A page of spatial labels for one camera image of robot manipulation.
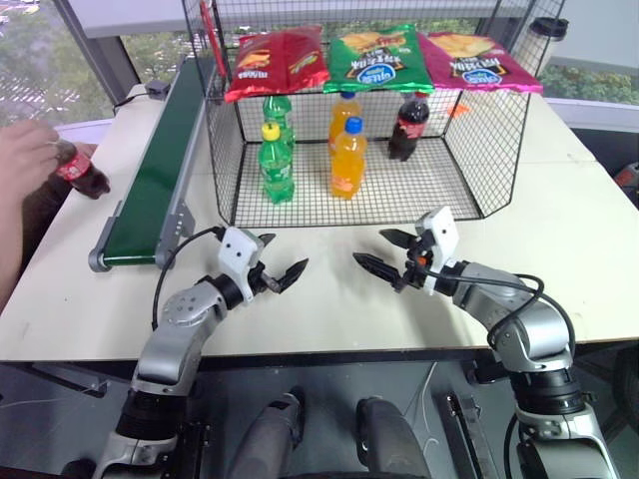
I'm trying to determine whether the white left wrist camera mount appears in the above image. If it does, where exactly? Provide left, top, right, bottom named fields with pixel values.
left=218, top=227, right=266, bottom=303

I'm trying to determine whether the white cup black lid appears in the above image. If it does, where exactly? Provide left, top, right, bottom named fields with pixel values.
left=513, top=17, right=570, bottom=77

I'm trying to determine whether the pink chips bag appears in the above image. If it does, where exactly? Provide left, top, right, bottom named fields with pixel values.
left=417, top=32, right=544, bottom=94

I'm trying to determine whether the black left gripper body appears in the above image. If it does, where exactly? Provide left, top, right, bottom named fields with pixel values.
left=249, top=262, right=283, bottom=296

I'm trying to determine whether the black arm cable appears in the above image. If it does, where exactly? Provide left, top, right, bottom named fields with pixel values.
left=426, top=266, right=575, bottom=360
left=151, top=227, right=225, bottom=331

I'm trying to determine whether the thin white cable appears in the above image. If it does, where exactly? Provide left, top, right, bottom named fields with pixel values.
left=402, top=361, right=439, bottom=436

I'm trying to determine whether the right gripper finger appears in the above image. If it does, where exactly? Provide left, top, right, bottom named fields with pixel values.
left=351, top=251, right=403, bottom=293
left=378, top=228, right=418, bottom=249

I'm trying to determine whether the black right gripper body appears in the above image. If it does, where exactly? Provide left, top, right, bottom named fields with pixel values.
left=397, top=233, right=436, bottom=293

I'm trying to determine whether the red chips bag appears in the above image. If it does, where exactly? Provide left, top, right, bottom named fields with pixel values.
left=224, top=25, right=330, bottom=104

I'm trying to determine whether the green soda bottle yellow cap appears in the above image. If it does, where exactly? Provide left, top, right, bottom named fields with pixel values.
left=257, top=123, right=296, bottom=205

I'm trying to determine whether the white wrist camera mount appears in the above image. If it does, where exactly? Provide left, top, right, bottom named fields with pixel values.
left=218, top=227, right=266, bottom=303
left=414, top=206, right=458, bottom=296

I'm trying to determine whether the orange soda bottle blue cap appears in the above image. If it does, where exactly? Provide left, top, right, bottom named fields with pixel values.
left=327, top=91, right=363, bottom=156
left=330, top=117, right=369, bottom=200

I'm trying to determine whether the green conveyor belt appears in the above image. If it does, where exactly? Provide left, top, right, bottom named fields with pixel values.
left=88, top=54, right=221, bottom=273

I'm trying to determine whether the person's bare hand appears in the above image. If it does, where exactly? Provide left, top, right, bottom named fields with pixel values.
left=0, top=121, right=69, bottom=202

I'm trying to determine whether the cola bottle red label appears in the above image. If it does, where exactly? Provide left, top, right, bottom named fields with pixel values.
left=387, top=92, right=431, bottom=162
left=49, top=141, right=112, bottom=201

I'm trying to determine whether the green chips bag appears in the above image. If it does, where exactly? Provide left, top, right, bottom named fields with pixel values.
left=322, top=23, right=435, bottom=95

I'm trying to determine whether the black wire rack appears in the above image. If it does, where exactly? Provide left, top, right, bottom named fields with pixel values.
left=180, top=0, right=568, bottom=229

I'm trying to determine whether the red plastic strip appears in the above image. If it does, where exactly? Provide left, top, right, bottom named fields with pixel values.
left=198, top=0, right=229, bottom=76

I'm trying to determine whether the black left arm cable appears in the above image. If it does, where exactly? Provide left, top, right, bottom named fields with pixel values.
left=151, top=227, right=225, bottom=331

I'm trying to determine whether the black red tool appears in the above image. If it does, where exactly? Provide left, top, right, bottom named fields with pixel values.
left=611, top=159, right=639, bottom=207

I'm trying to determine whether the thin black box cable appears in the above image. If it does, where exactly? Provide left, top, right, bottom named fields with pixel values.
left=112, top=91, right=150, bottom=117

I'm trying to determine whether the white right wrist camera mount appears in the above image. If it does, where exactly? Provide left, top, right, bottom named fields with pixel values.
left=414, top=206, right=458, bottom=296

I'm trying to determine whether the dark grey rounded shape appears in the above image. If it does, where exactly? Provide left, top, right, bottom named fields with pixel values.
left=354, top=396, right=431, bottom=479

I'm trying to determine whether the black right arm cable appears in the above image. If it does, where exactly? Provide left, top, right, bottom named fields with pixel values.
left=426, top=266, right=575, bottom=360

